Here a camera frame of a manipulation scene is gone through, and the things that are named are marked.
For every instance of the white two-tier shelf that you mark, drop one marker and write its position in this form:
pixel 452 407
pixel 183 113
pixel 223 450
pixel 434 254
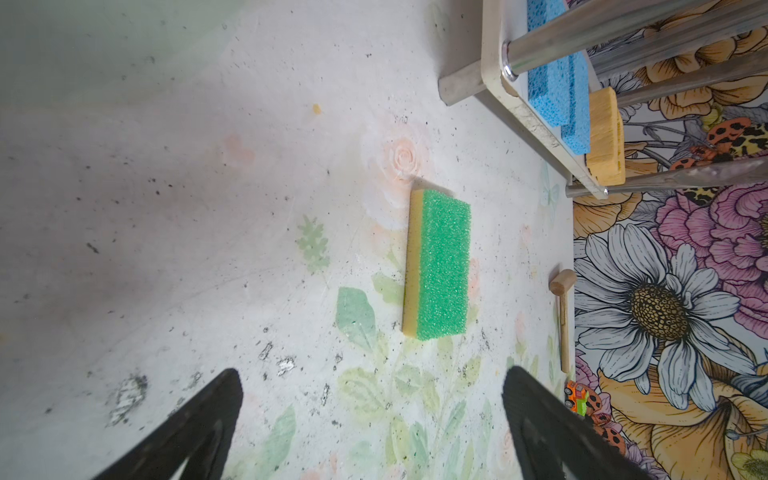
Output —
pixel 544 63

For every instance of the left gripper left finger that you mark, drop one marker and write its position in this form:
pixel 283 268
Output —
pixel 193 442

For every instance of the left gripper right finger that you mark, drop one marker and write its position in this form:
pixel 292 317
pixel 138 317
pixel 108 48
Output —
pixel 553 443

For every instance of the blue sponge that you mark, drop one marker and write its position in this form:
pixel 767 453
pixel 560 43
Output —
pixel 576 132
pixel 548 85

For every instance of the small toy car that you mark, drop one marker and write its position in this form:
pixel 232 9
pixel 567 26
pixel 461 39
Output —
pixel 576 398

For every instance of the small wooden mallet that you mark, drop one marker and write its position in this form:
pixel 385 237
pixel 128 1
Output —
pixel 560 286

